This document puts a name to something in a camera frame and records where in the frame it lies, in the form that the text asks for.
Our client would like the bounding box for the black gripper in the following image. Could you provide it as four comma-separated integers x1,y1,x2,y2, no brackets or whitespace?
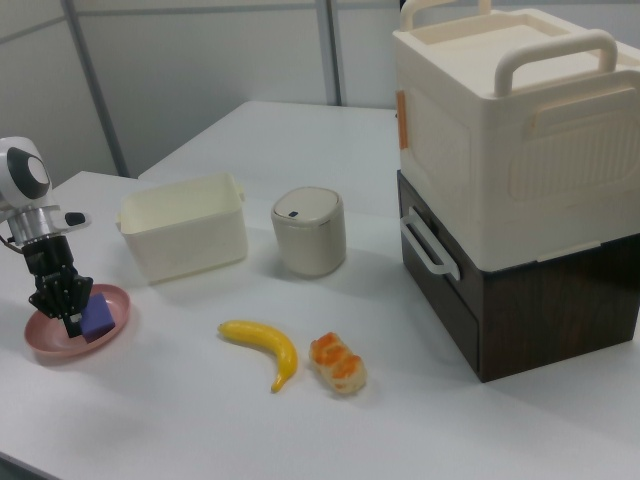
22,234,96,339

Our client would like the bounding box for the purple foam cube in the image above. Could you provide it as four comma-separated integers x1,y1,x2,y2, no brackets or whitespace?
79,293,117,345

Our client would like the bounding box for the pink plate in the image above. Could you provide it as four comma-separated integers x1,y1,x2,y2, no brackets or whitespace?
24,283,132,359

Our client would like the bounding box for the white open plastic bin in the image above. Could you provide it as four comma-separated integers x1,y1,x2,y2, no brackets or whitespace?
115,172,250,286

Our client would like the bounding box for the yellow toy banana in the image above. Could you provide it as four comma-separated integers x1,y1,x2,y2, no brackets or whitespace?
217,319,299,394

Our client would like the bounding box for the small beige lidded trash can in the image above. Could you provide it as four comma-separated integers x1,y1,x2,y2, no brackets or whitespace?
270,186,348,279

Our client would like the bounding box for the orange toy bread roll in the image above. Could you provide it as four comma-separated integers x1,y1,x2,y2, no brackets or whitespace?
309,331,369,396

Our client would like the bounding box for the dark brown drawer box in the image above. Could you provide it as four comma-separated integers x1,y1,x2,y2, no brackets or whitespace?
397,169,640,384

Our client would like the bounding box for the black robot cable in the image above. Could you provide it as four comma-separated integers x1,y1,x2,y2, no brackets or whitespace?
0,230,26,257

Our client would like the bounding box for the cream plastic cabinet with handles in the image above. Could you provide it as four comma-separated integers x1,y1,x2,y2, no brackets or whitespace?
392,0,640,274

